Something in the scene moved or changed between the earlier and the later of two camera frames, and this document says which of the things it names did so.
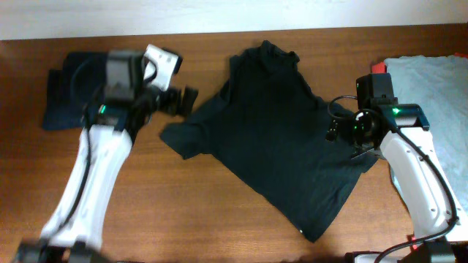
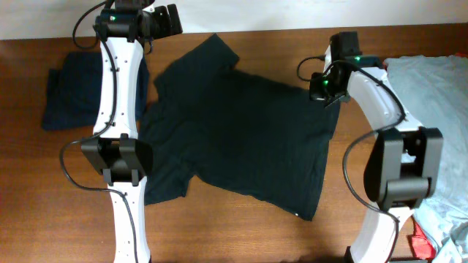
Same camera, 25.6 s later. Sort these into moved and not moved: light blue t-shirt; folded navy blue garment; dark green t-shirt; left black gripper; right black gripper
Moved: dark green t-shirt; left black gripper; right black gripper
Not moved: folded navy blue garment; light blue t-shirt
